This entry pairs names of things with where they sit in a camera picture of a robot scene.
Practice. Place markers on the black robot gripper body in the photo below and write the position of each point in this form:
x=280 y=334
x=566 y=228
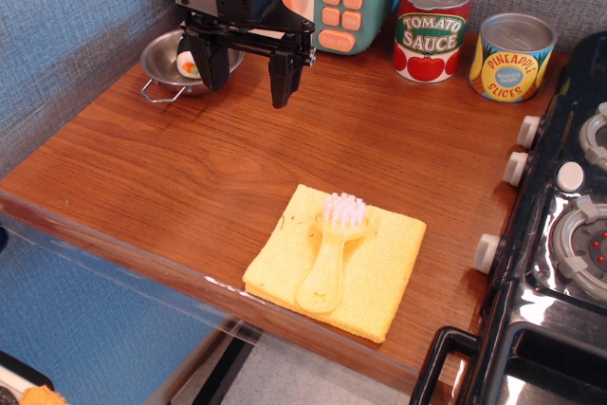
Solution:
x=215 y=16

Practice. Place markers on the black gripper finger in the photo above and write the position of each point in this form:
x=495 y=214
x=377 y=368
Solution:
x=212 y=59
x=285 y=70

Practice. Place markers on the yellow brush with white bristles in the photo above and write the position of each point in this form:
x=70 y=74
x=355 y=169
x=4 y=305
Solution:
x=343 y=219

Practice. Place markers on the white stove knob bottom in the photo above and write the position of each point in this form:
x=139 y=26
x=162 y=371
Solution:
x=485 y=252

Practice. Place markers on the white stove knob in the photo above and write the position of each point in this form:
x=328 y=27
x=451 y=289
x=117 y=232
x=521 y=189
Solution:
x=485 y=252
x=528 y=131
x=515 y=168

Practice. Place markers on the toy sushi roll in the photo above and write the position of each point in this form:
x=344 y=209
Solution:
x=185 y=63

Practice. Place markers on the tomato sauce can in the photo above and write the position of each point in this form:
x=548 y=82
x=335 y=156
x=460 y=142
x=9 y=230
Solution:
x=428 y=38

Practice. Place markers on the yellow folded cloth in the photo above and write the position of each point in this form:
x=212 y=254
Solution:
x=354 y=282

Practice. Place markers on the pineapple slices can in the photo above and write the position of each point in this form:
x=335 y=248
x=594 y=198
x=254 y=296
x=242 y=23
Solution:
x=511 y=56

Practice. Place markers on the white stove knob middle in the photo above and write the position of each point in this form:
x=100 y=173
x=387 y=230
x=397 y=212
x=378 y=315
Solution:
x=515 y=168

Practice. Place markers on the white stove knob top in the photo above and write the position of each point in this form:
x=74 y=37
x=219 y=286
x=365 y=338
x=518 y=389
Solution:
x=528 y=131

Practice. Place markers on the black toy stove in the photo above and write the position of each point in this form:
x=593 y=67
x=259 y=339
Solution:
x=543 y=317

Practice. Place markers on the orange object bottom left corner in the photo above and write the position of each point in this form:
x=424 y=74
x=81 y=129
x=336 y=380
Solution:
x=41 y=395

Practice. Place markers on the silver metal bowl with handles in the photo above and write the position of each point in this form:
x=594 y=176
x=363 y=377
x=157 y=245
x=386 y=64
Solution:
x=170 y=67

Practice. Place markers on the black oven door handle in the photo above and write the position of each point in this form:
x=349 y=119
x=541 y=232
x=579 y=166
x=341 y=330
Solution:
x=446 y=340

